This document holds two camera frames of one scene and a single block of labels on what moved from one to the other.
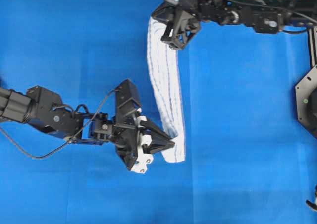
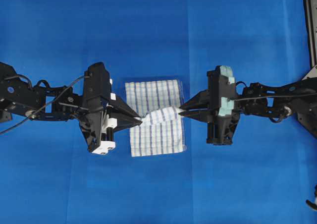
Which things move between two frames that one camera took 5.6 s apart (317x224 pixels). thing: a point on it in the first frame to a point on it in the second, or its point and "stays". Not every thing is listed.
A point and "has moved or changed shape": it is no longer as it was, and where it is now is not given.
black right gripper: [184, 18] to [221, 129]
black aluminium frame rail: [309, 21] stays
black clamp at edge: [313, 205] stays
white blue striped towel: [165, 71] has moved or changed shape
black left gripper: [135, 148] to [97, 124]
